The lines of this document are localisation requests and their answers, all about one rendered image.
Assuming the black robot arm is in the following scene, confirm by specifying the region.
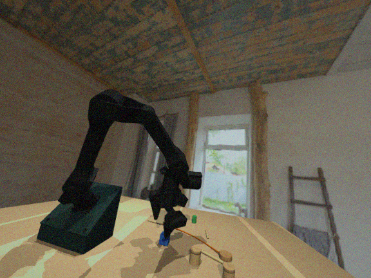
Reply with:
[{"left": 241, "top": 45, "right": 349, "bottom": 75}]
[{"left": 58, "top": 89, "right": 202, "bottom": 214}]

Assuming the blue block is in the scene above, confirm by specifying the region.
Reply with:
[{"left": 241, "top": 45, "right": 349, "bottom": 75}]
[{"left": 159, "top": 232, "right": 171, "bottom": 246}]

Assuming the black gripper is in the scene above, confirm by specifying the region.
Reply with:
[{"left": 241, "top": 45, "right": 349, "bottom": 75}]
[{"left": 149, "top": 186, "right": 187, "bottom": 239}]

